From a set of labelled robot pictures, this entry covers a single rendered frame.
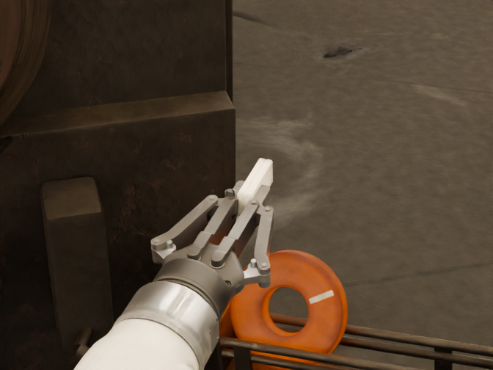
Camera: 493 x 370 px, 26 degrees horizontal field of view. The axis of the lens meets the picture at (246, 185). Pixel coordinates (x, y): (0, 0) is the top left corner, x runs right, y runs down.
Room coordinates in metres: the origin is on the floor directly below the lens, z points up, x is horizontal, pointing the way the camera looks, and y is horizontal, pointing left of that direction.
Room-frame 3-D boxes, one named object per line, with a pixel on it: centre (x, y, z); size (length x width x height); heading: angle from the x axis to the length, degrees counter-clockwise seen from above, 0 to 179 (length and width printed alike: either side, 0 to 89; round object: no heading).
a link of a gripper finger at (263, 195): (0.94, -0.02, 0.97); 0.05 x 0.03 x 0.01; 159
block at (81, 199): (1.22, 0.24, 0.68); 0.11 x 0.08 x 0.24; 14
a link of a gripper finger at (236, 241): (0.88, 0.01, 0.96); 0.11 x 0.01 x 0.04; 158
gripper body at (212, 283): (0.82, 0.05, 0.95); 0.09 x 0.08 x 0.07; 159
